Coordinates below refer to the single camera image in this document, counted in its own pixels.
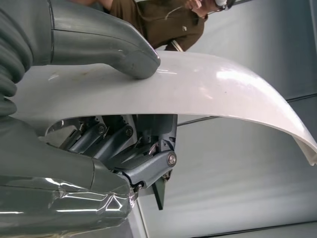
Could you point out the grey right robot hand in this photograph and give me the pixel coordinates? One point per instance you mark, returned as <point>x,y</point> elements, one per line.
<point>87,39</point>

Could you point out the person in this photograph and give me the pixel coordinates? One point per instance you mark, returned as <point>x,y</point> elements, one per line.
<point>161,29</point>

